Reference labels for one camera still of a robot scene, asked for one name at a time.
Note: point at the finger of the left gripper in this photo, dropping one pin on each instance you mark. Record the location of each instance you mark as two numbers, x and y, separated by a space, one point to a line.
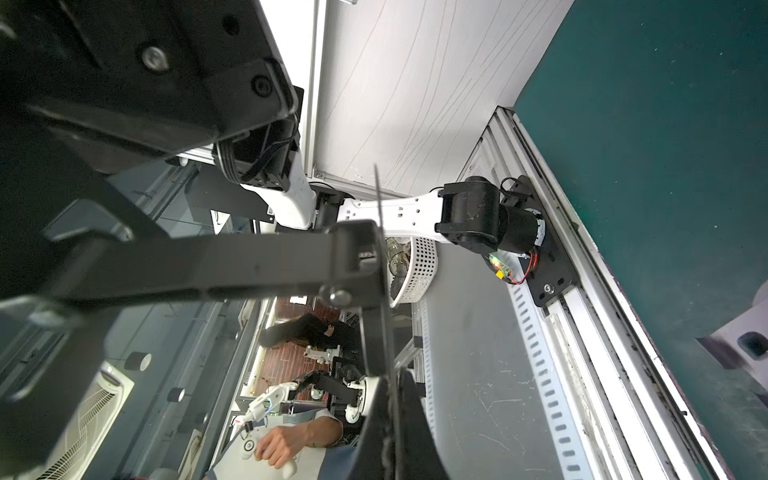
92 271

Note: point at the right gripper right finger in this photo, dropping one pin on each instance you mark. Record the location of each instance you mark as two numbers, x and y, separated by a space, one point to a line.
416 453

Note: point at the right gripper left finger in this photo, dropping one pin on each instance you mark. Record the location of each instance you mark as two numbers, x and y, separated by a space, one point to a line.
374 453

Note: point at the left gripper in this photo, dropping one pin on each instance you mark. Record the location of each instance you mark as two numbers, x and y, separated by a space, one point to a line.
122 83

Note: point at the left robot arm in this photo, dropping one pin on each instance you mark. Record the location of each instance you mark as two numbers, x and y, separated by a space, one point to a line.
50 193

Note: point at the purple phone stand front left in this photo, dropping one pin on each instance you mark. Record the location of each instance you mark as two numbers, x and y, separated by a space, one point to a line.
740 344

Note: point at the person's hand in background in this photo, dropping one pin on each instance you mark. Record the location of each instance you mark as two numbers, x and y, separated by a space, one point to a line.
281 444

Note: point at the white vent strip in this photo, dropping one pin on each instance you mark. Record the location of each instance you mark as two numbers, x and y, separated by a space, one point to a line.
562 427

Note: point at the green table mat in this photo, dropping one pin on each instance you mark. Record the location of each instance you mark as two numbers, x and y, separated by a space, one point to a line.
652 115

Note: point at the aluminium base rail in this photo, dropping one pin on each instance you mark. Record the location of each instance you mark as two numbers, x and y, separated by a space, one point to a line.
634 420

